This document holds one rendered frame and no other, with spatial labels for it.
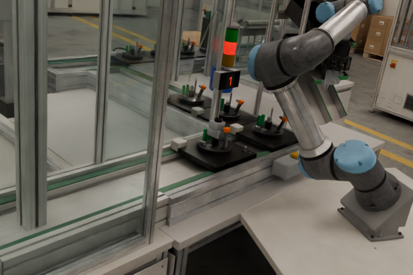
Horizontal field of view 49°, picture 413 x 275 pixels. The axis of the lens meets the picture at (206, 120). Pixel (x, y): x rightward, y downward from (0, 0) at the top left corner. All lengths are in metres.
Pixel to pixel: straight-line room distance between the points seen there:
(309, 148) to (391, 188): 0.29
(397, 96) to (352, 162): 4.70
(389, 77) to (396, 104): 0.35
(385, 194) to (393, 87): 4.63
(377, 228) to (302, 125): 0.41
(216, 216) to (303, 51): 0.61
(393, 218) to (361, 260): 0.20
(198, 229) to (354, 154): 0.55
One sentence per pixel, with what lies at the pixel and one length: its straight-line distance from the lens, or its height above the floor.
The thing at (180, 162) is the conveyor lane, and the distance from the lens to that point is 1.74.
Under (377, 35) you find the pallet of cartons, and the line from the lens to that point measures 10.44.
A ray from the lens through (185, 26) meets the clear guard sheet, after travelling 1.68.
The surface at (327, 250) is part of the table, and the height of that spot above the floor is 0.86.
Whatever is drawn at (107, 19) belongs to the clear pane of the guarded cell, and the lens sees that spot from 1.03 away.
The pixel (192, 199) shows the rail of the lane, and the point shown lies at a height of 0.93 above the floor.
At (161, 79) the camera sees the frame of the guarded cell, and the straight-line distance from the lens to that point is 1.15.
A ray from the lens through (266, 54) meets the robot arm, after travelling 1.38.
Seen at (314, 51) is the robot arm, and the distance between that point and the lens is 1.34.
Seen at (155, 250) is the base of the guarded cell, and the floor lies 0.85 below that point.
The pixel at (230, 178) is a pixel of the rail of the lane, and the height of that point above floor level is 0.95.
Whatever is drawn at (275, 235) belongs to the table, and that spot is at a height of 0.86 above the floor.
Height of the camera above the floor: 1.67
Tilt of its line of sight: 20 degrees down
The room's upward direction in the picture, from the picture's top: 8 degrees clockwise
